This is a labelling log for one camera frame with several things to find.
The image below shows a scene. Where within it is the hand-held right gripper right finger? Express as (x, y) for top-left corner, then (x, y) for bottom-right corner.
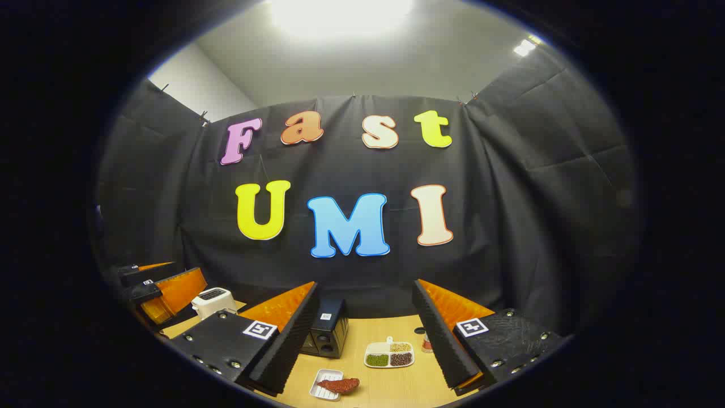
(412, 279), (573, 396)

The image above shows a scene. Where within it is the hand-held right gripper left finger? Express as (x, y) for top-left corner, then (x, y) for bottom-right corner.
(164, 282), (319, 396)

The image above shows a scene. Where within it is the black electric oven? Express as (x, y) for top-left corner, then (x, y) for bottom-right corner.
(300, 299), (349, 359)

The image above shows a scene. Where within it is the reddish brown meat piece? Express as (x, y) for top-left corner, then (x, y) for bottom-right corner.
(316, 377), (360, 394)

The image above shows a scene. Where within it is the white toaster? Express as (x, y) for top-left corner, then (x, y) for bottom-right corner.
(191, 287), (238, 321)

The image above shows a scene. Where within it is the white divided tray with beans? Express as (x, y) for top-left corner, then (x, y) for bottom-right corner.
(364, 337), (415, 369)

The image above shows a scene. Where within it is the white rectangular tray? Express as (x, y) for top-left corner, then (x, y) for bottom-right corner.
(309, 368), (344, 401)

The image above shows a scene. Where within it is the large ceiling light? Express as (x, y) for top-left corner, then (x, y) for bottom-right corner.
(269, 0), (414, 36)

